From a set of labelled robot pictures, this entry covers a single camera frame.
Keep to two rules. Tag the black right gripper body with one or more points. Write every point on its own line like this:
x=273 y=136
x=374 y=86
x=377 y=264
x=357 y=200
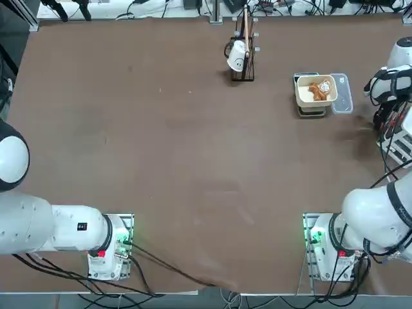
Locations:
x=384 y=117

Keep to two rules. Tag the brown toy chicken leg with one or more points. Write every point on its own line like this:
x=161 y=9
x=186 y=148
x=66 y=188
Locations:
x=317 y=95

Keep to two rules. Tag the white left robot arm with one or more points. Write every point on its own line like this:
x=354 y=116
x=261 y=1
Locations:
x=64 y=225

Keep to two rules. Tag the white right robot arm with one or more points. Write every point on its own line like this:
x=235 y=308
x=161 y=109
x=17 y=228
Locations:
x=363 y=212

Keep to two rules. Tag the white digital kitchen scale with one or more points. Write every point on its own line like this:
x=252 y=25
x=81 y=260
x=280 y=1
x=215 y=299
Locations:
x=310 y=112

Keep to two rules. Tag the clear plastic container lid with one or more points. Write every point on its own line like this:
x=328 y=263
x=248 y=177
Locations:
x=342 y=103

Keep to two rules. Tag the cream plastic container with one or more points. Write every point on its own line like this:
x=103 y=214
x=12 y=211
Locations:
x=307 y=96

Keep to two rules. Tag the white cup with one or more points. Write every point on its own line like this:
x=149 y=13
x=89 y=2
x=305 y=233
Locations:
x=237 y=56

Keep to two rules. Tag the white post bracket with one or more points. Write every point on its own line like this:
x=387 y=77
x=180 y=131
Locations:
x=215 y=19

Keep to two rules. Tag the aluminium camera post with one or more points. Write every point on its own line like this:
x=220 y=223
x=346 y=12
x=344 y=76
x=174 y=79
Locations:
x=215 y=8

